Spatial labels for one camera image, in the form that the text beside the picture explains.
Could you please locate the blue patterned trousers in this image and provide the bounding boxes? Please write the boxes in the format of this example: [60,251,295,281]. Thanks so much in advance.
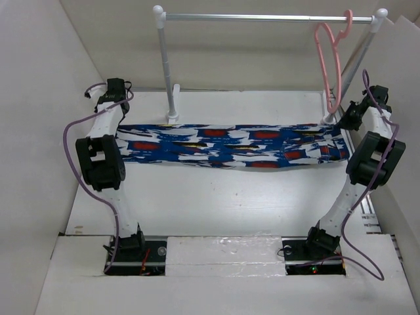
[115,124,350,169]

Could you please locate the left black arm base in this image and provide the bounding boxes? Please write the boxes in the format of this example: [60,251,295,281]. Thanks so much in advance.
[104,237,167,276]

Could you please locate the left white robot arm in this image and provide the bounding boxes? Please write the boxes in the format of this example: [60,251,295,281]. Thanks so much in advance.
[75,78,146,261]

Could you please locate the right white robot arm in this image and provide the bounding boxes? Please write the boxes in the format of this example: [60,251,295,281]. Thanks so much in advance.
[303,85,406,259]

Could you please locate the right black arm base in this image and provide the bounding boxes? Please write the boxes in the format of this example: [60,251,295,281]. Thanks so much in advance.
[277,237,346,276]

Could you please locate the pink plastic hanger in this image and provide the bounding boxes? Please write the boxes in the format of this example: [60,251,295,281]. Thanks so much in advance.
[314,10,353,116]

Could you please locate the white clothes rack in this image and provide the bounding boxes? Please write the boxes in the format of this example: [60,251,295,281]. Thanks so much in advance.
[152,5,389,123]

